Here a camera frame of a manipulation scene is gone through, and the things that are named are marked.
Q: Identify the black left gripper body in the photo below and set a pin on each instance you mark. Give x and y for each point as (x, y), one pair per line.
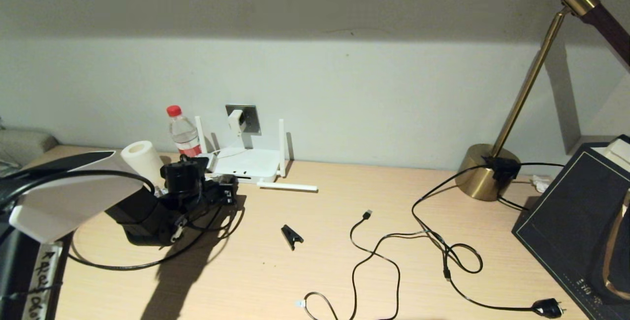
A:
(219, 194)

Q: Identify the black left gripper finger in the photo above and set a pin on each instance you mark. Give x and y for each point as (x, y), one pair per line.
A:
(223, 177)
(233, 179)

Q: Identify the white power adapter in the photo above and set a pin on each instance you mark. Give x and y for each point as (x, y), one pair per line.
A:
(236, 121)

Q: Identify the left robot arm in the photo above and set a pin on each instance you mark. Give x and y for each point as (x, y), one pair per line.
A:
(59, 202)

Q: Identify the white router with antennas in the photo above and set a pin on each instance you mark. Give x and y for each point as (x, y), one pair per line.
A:
(248, 162)

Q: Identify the clear bottle red cap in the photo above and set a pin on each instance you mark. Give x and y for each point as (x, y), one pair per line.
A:
(184, 133)

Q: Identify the black clip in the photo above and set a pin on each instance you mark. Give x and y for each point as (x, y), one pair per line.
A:
(291, 234)

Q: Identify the grey cushion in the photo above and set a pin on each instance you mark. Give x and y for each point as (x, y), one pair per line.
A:
(24, 140)

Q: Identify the brass desk lamp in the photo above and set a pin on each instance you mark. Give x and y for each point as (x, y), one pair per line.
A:
(485, 177)

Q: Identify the black block on lamp base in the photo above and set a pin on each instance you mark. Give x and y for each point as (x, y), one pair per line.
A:
(503, 168)

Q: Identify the white box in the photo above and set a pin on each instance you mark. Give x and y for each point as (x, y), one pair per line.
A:
(617, 155)

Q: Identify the grey wall socket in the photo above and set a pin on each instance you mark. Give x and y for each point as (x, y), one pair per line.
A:
(252, 116)

